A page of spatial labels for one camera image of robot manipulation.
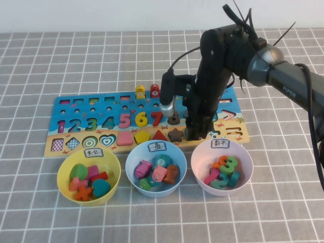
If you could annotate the pink wooden number one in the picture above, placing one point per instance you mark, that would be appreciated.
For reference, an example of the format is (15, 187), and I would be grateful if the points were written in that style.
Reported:
(211, 177)

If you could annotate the red wooden number seven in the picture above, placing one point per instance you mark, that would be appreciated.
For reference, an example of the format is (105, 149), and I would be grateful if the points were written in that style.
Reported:
(157, 120)

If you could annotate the orange wooden rhombus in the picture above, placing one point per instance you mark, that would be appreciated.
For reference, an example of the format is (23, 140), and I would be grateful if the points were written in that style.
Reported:
(75, 184)

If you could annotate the dark teal wooden fish nine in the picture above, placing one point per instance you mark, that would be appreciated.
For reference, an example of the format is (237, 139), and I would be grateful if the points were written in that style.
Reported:
(187, 89)

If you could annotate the brown wooden number eight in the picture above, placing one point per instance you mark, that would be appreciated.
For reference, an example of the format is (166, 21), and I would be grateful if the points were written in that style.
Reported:
(174, 121)

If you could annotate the colourful wooden puzzle board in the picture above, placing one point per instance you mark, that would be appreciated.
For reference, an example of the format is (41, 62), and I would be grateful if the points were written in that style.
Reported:
(57, 116)

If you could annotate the teal wooden number two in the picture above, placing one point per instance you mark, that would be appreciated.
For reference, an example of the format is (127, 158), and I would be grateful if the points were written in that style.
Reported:
(219, 182)

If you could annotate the paper label on pink bowl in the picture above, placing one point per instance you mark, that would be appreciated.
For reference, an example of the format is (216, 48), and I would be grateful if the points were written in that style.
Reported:
(220, 143)

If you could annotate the blue plastic bowl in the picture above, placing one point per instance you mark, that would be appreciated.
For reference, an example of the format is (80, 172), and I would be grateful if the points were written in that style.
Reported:
(131, 162)

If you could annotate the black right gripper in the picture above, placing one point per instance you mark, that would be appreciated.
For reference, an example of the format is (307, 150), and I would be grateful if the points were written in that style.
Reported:
(205, 101)

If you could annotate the brown wooden star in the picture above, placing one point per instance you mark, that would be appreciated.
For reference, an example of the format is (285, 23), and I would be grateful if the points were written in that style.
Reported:
(175, 135)

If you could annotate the magenta wooden fish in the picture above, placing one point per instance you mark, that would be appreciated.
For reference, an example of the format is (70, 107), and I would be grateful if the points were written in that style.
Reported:
(141, 170)

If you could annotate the orange wooden plus sign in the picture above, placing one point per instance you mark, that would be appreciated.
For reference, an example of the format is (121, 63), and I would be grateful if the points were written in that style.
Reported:
(83, 193)

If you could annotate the green wooden number three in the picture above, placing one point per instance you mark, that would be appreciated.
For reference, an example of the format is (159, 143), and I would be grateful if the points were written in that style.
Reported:
(229, 168)

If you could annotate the orange wooden number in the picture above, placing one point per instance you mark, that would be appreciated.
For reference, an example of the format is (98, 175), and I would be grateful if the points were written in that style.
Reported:
(216, 164)

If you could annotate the paper label on blue bowl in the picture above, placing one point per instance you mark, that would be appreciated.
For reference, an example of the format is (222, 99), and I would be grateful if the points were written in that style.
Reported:
(157, 147)

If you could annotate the pink wooden trapezoid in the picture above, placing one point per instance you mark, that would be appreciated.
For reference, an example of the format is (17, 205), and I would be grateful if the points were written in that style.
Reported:
(124, 139)

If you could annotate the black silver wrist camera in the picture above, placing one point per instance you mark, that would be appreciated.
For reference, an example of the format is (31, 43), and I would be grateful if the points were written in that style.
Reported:
(167, 88)

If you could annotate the teal wooden fish two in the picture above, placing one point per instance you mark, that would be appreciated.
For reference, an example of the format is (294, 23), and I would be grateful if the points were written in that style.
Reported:
(161, 161)

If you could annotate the magenta wooden rectangle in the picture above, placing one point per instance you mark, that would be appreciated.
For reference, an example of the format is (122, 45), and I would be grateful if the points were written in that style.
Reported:
(93, 170)

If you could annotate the orange wooden fish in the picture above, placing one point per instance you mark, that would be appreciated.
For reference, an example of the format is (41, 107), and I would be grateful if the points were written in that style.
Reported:
(170, 174)

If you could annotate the red wooden piece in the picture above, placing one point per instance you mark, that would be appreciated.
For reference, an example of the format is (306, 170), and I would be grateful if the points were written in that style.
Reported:
(101, 176)

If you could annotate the green wooden circle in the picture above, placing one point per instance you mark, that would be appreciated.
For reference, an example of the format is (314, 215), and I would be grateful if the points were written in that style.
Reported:
(78, 171)

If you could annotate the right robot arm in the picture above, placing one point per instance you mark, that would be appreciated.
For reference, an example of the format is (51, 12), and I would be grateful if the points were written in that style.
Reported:
(278, 73)

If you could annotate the paper label on yellow bowl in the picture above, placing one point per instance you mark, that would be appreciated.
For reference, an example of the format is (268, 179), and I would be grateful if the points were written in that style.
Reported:
(93, 153)

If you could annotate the yellow plastic bowl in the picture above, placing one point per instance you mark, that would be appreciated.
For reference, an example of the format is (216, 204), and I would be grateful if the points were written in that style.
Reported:
(112, 162)

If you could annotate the red wooden fish seven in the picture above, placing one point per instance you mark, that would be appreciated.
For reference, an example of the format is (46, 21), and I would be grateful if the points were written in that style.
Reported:
(154, 91)

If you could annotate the grey checked tablecloth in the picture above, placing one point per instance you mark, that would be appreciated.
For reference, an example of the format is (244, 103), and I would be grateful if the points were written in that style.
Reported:
(162, 222)

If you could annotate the dark teal wooden square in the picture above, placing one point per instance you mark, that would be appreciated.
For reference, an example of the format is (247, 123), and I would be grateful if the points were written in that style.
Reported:
(185, 135)

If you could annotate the red wooden triangle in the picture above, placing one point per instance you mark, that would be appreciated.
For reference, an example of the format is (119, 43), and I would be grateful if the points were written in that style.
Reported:
(159, 137)

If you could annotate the pink wooden fish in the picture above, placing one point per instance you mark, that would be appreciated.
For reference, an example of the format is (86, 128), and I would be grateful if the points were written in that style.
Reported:
(159, 174)

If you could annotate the yellow wooden pentagon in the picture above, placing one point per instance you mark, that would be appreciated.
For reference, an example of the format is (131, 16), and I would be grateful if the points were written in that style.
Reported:
(142, 138)

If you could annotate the dark teal wooden number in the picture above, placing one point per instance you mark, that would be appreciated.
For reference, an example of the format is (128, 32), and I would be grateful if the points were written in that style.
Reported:
(234, 179)

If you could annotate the green wooden fish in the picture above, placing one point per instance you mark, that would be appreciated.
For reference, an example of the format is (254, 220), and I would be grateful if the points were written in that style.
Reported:
(145, 184)

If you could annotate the pink wooden number five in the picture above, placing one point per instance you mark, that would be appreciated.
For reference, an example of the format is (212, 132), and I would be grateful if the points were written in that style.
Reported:
(124, 124)

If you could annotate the black zip tie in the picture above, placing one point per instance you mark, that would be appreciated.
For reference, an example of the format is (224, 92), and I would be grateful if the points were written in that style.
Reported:
(285, 33)

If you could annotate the pink plastic bowl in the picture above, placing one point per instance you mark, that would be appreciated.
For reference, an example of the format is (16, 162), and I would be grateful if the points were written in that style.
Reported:
(200, 162)

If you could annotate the yellow wooden fish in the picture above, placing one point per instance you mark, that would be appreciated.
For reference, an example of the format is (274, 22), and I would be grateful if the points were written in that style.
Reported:
(140, 92)

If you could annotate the yellow wooden number six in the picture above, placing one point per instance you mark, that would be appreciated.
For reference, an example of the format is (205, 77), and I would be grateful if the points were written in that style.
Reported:
(140, 122)

